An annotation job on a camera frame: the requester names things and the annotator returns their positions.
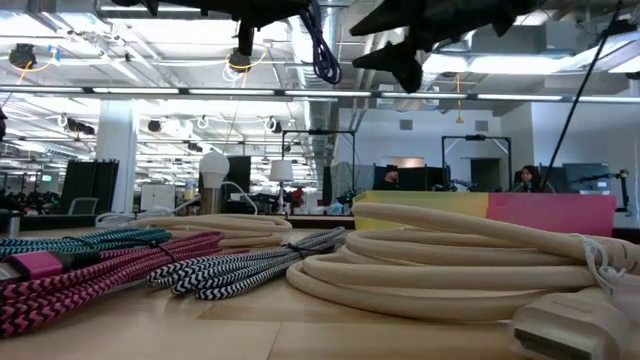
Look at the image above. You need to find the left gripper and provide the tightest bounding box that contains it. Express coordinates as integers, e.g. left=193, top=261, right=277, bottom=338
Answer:
left=164, top=0, right=314, bottom=56

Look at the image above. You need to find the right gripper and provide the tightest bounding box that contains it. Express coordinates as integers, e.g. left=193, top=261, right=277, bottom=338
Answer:
left=349, top=0, right=546, bottom=94

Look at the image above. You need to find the purple braided cable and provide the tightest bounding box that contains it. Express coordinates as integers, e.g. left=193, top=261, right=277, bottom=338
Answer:
left=298, top=0, right=344, bottom=86

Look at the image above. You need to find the beige USB cable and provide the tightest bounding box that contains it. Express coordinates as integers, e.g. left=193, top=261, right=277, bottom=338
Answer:
left=127, top=213, right=294, bottom=249
left=285, top=201, right=640, bottom=360

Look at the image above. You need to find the black white braided cable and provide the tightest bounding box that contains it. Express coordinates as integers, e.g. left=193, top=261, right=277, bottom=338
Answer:
left=145, top=226, right=347, bottom=302

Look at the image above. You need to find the teal braided cable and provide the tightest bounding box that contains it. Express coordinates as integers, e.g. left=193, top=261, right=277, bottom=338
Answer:
left=0, top=227, right=174, bottom=261

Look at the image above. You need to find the pink braided cable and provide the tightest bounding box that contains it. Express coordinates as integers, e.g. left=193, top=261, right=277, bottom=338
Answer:
left=0, top=230, right=251, bottom=339

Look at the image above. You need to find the person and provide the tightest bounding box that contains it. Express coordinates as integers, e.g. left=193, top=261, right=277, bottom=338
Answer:
left=512, top=164, right=556, bottom=194
left=374, top=164, right=409, bottom=192

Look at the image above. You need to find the table lamp white shade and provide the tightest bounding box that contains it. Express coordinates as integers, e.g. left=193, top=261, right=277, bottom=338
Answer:
left=268, top=159, right=295, bottom=215

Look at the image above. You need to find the black monitor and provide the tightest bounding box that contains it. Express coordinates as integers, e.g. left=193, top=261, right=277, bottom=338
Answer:
left=225, top=155, right=253, bottom=202

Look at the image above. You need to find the white bulb on wooden base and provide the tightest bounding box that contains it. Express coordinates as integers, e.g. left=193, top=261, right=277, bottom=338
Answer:
left=198, top=150, right=231, bottom=216

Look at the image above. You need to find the thin black diagonal rod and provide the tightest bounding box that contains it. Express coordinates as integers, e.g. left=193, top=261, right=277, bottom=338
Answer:
left=541, top=0, right=632, bottom=190

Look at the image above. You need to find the white building column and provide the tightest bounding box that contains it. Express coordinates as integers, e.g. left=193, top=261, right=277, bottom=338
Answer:
left=95, top=99, right=139, bottom=214

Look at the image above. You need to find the white cabinet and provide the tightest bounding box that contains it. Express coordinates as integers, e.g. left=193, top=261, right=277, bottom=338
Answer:
left=140, top=183, right=176, bottom=212

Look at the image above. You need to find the red plastic bin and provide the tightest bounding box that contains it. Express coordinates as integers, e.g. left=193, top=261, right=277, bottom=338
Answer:
left=485, top=193, right=618, bottom=238

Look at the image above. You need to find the grey monitor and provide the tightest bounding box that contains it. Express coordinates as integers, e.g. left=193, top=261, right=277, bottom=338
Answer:
left=562, top=162, right=612, bottom=194

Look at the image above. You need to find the black room partition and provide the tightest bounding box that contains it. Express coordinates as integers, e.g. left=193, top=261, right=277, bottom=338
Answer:
left=59, top=159, right=120, bottom=216

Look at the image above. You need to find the grey office chair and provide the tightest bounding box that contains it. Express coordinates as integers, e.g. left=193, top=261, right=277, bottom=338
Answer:
left=67, top=197, right=100, bottom=216

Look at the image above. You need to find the black ceiling cord reel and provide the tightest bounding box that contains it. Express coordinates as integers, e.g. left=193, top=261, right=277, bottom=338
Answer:
left=227, top=47, right=254, bottom=74
left=8, top=43, right=39, bottom=70

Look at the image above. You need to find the silver ventilation duct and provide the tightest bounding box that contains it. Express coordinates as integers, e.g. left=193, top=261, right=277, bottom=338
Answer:
left=288, top=0, right=347, bottom=169

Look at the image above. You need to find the black rig frame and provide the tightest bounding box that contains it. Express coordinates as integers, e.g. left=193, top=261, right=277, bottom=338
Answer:
left=440, top=134, right=513, bottom=191
left=281, top=128, right=357, bottom=206

